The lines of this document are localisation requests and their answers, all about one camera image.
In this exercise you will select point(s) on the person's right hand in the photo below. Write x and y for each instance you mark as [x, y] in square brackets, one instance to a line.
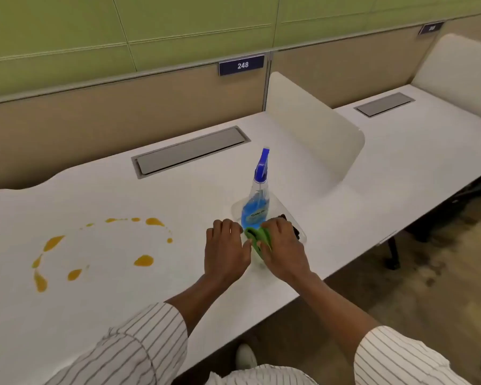
[284, 252]

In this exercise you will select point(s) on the person's left hand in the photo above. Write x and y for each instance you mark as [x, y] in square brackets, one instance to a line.
[224, 256]

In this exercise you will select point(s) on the green microfibre cloth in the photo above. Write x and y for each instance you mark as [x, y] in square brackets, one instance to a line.
[260, 236]

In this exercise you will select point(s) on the blue spray bottle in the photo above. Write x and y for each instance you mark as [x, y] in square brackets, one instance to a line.
[256, 204]

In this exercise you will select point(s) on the orange liquid spill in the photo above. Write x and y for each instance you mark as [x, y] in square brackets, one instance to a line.
[144, 260]

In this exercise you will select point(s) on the person's left forearm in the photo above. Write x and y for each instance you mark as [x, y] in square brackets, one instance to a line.
[196, 300]

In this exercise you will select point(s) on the person's right forearm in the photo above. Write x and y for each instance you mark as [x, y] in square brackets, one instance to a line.
[328, 312]

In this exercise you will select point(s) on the clear plastic container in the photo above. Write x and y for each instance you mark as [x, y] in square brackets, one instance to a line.
[282, 206]

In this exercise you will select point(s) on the white shoe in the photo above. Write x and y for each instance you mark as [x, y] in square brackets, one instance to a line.
[245, 356]

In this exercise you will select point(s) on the black table leg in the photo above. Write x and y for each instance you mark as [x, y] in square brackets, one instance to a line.
[393, 256]

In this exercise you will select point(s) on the white striped shirt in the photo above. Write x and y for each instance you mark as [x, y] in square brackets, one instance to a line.
[144, 348]

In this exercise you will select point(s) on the white divider panel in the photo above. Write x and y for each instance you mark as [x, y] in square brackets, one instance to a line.
[304, 120]
[457, 68]

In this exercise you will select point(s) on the white neighbour table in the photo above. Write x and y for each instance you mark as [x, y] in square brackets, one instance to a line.
[417, 156]

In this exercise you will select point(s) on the beige partition screen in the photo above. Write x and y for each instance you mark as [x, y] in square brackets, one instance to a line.
[344, 72]
[84, 116]

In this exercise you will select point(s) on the dark blue number sign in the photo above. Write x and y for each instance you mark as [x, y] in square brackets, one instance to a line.
[241, 65]
[431, 28]

